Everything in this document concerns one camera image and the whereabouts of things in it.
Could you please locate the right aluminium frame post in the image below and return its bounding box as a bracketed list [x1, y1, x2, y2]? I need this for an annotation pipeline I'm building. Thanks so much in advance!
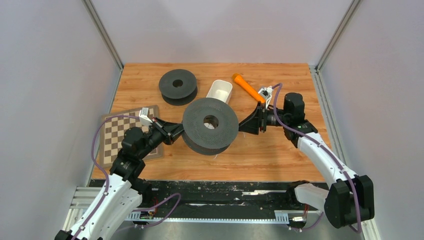
[315, 0, 363, 72]

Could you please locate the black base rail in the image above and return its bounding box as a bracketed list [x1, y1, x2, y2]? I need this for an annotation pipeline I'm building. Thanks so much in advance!
[71, 180, 342, 224]

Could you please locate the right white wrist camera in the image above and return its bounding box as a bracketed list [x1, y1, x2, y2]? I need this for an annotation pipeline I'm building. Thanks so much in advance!
[257, 86, 273, 108]

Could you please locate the orange flashlight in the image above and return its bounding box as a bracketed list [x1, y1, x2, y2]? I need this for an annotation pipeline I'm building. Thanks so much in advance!
[231, 73, 266, 104]

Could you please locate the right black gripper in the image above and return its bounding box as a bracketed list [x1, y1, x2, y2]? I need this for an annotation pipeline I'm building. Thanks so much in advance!
[237, 101, 290, 135]

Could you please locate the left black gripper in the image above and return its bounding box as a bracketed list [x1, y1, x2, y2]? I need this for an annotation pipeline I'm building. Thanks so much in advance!
[136, 116, 189, 159]

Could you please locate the black spool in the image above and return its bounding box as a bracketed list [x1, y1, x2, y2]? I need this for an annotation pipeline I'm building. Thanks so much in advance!
[158, 69, 198, 106]
[182, 97, 239, 156]

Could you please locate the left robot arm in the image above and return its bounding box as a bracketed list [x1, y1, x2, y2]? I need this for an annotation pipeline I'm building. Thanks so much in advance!
[55, 117, 184, 240]

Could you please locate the left aluminium frame post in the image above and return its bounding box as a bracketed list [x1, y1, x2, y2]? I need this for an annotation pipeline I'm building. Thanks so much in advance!
[82, 0, 124, 72]

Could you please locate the wooden chessboard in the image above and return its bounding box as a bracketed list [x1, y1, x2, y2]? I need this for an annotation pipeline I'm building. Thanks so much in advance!
[98, 105, 160, 169]

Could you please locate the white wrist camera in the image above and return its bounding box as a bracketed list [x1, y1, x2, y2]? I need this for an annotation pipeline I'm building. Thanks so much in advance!
[257, 86, 273, 108]
[138, 107, 152, 127]

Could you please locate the aluminium frame post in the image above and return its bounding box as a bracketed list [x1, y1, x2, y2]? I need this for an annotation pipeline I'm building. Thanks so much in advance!
[315, 0, 363, 72]
[82, 0, 124, 72]

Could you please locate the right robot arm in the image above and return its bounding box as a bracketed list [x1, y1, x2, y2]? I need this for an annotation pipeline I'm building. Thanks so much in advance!
[239, 92, 375, 229]

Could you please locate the white oblong tray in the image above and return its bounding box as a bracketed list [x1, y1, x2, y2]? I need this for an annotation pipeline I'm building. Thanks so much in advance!
[206, 79, 233, 105]

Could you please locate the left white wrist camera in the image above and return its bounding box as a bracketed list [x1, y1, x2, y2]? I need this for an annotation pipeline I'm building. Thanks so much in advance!
[138, 107, 152, 127]

